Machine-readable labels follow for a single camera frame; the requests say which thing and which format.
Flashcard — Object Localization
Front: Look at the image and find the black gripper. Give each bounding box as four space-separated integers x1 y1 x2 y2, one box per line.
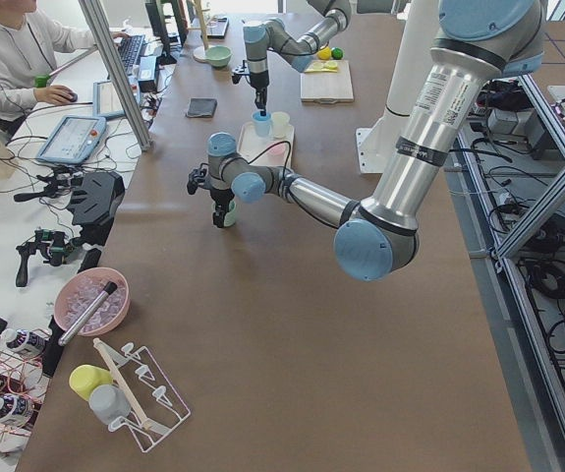
210 187 235 228
249 71 268 117

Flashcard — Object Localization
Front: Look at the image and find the green plastic cup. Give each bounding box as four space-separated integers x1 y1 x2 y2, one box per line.
223 200 237 228

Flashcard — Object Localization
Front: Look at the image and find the blue plastic cup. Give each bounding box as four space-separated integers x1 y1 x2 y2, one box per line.
252 110 271 138

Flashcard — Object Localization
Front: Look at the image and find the cream yellow plastic cup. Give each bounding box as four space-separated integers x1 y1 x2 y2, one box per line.
270 111 290 139

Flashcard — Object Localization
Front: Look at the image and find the pink plastic cup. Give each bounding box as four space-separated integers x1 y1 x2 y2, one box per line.
267 142 287 156

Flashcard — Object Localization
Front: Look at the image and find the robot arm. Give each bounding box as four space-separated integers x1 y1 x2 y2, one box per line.
206 1 546 281
243 0 352 116

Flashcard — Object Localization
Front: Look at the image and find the cream rabbit tray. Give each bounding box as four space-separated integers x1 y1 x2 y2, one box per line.
237 122 295 166

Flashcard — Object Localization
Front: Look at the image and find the green bowl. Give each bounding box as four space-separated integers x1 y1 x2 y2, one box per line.
205 45 232 68

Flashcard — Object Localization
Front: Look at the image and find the grey folded cloth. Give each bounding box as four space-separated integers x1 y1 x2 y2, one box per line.
186 97 217 118

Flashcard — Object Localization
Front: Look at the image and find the wooden cutting board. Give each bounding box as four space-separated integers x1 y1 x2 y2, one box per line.
300 60 354 104

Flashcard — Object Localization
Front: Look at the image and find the wooden cup stand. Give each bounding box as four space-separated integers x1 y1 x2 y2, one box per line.
187 0 209 64

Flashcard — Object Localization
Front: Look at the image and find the lower whole lemon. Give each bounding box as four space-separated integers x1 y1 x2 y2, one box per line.
316 46 331 60

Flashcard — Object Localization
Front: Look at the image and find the yellow plastic knife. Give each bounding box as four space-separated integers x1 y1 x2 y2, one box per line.
303 68 339 74

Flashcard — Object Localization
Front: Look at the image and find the lower lemon half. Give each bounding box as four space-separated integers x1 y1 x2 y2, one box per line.
322 61 338 72

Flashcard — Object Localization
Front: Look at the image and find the green lime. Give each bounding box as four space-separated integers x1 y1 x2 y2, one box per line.
330 47 344 60

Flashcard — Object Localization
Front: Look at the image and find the black keyboard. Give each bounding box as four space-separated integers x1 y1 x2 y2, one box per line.
117 34 146 75

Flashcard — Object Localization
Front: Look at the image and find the far teach pendant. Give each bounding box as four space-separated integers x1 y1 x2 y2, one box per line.
92 80 125 120

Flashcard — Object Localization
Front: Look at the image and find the teach pendant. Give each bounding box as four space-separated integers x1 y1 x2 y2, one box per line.
35 115 106 165
92 80 125 120

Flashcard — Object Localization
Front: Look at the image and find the pink bowl with ice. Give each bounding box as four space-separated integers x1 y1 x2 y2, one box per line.
53 266 132 338

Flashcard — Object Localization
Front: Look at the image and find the near teach pendant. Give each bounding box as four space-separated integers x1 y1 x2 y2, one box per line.
35 115 106 165

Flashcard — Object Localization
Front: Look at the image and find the yellow cup on rack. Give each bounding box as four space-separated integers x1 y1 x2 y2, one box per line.
69 364 113 401

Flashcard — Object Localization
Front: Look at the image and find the grey cup on rack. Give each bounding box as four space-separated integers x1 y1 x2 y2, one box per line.
88 384 132 425

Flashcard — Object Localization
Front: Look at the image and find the seated person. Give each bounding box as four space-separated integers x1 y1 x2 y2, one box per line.
0 0 141 124

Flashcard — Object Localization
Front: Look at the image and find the metal ice scoop handle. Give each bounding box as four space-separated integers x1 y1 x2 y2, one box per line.
58 281 118 346

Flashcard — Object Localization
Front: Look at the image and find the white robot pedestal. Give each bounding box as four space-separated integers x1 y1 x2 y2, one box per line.
356 0 439 174

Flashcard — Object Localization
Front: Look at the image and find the aluminium frame post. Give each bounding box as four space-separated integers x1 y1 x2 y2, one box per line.
79 0 152 151

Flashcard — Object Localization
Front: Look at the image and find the white wire cup rack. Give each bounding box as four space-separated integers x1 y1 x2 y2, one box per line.
92 337 192 453

